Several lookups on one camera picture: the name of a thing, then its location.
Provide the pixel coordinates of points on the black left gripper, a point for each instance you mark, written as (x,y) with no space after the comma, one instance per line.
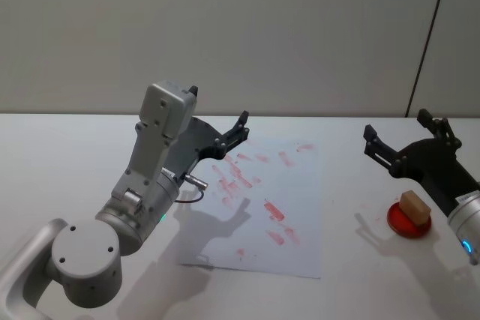
(197,138)

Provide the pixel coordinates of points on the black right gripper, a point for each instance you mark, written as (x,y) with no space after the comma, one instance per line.
(435,162)

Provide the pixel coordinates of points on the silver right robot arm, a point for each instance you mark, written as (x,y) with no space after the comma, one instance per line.
(467,228)

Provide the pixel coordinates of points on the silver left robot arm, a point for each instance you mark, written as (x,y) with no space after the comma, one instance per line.
(86,256)

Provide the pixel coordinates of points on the small wooden stamp block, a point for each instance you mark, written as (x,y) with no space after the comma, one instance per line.
(414,207)

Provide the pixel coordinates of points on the round red ink pad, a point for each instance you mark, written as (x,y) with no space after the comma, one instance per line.
(401,224)

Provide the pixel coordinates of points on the white paper with red marks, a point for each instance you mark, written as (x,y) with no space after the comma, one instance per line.
(270,204)

